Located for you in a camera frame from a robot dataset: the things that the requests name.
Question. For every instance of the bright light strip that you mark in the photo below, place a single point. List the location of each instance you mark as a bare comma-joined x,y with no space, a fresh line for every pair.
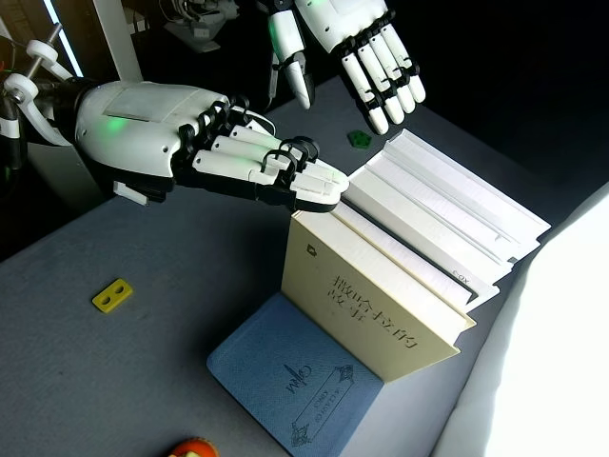
62,38

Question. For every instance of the white grey machine part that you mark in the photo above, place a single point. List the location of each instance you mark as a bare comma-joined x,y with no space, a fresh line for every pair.
200,33

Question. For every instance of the blue textured notebook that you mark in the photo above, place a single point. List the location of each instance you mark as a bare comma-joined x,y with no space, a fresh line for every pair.
285,376

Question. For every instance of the green block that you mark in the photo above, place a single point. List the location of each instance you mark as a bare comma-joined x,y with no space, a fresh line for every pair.
359,139

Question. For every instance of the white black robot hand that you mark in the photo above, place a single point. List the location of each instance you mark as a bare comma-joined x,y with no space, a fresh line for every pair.
342,24
133,124

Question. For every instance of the orange round toy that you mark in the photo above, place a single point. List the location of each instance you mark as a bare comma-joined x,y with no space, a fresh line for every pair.
192,448

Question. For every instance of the white frame post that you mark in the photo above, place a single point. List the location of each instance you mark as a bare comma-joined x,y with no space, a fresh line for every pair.
116,38

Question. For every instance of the cream book with Chinese title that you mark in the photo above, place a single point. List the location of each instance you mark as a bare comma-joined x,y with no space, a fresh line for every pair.
361,309

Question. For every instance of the white ridged book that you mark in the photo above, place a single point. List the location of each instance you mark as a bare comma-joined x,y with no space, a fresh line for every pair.
442,200
476,188

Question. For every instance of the grey table cloth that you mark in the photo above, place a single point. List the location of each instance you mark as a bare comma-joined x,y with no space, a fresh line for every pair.
143,357

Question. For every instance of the yellow two-hole rectangular block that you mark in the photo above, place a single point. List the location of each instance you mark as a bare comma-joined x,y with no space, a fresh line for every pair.
112,295

